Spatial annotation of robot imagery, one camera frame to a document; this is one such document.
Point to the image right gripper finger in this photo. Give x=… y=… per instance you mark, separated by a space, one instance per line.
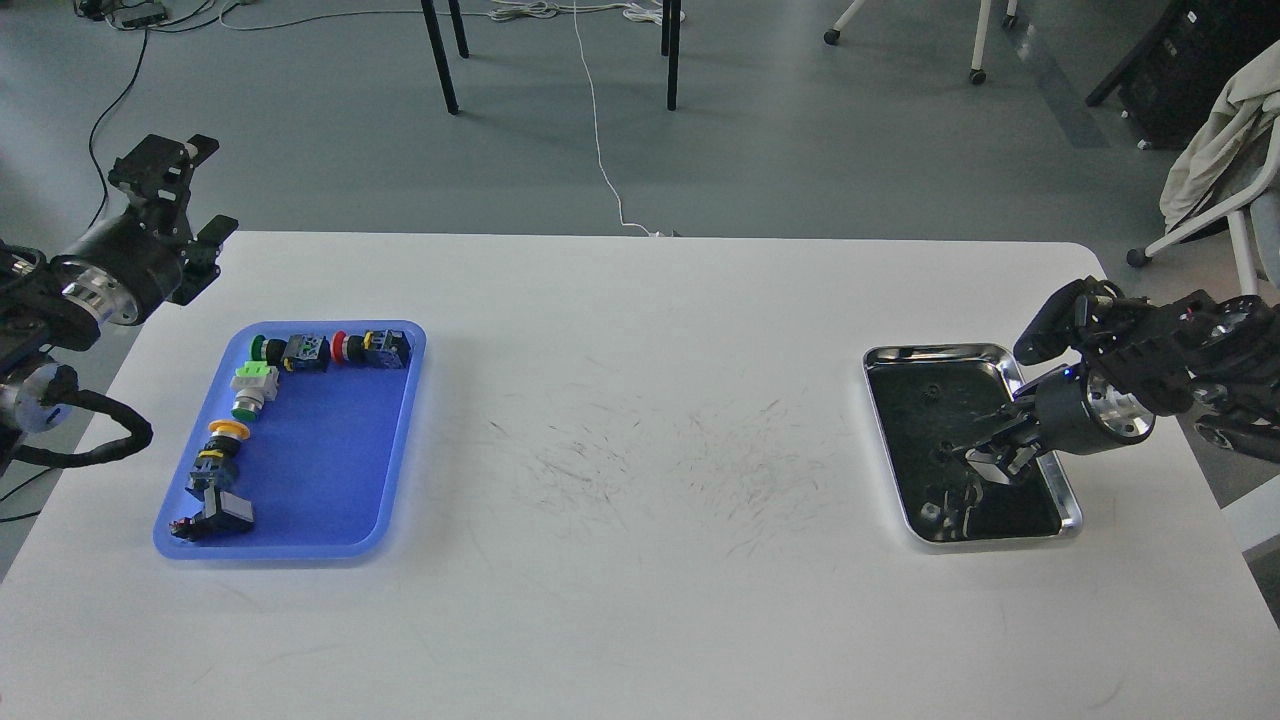
x=1007 y=465
x=1012 y=429

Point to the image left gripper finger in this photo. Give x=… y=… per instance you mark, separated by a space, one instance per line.
x=155 y=178
x=199 y=259

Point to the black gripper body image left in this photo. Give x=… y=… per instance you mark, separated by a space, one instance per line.
x=123 y=269

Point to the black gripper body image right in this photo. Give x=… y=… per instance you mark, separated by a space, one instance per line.
x=1080 y=413

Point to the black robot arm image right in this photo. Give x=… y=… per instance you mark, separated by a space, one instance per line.
x=1138 y=361

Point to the silver metal tray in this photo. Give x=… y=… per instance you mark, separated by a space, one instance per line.
x=943 y=503

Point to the blue plastic tray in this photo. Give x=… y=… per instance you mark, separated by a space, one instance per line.
x=322 y=464

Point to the white green push button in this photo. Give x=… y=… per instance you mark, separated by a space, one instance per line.
x=256 y=384

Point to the black power strip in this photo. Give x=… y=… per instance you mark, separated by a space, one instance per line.
x=138 y=14

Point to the red emergency stop button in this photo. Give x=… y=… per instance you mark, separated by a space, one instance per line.
x=387 y=349

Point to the black table leg left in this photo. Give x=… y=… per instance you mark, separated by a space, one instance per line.
x=437 y=46

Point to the black table leg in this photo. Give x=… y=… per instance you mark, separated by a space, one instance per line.
x=437 y=46
x=671 y=16

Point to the white rolling chair legs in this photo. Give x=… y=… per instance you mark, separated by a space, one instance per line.
x=977 y=72

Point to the black cabinet at right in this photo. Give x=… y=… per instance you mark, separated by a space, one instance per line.
x=1169 y=81

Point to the beige cloth on chair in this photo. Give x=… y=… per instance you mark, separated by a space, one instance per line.
x=1246 y=107

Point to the black table leg right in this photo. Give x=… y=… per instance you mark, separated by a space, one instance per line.
x=671 y=16

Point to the green push button switch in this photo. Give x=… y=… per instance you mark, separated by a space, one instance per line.
x=302 y=352

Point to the yellow push button switch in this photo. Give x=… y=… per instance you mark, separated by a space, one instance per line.
x=215 y=465

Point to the black white switch module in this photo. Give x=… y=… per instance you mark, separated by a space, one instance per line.
x=222 y=514

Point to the white chair frame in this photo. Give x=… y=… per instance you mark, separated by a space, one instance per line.
x=1250 y=217

